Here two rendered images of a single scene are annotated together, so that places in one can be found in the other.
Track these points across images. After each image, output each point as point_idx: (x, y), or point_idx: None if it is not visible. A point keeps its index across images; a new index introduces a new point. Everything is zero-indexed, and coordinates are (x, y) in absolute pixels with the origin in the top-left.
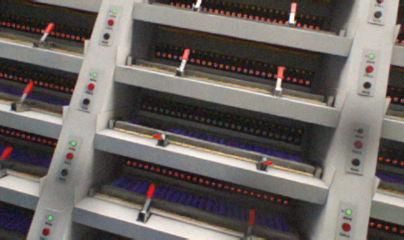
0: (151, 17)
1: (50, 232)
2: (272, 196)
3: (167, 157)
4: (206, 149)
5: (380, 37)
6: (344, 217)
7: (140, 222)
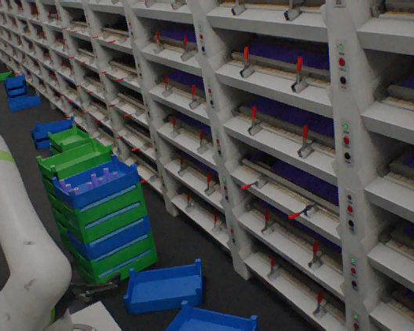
0: (226, 82)
1: (233, 232)
2: None
3: (262, 195)
4: (286, 189)
5: (349, 105)
6: (352, 262)
7: (263, 236)
